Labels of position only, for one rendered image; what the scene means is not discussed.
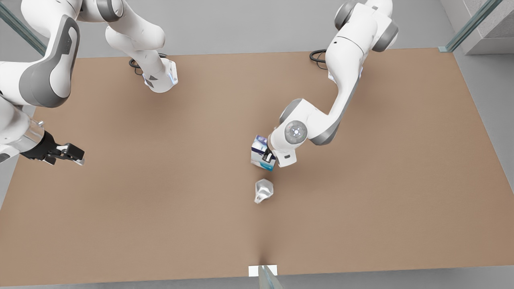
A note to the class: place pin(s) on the silver frame post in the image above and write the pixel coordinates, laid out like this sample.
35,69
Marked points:
267,279
22,30
470,25

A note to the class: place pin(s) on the crumpled silver foil bag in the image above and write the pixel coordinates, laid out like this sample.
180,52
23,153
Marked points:
263,189

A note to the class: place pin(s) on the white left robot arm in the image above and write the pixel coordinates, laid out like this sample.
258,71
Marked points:
349,52

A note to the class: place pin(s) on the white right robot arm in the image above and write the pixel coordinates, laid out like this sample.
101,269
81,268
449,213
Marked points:
48,76

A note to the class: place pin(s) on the white post foot plate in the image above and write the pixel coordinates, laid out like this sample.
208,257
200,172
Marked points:
253,271

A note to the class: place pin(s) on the blue and white carton box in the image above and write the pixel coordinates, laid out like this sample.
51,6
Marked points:
258,150

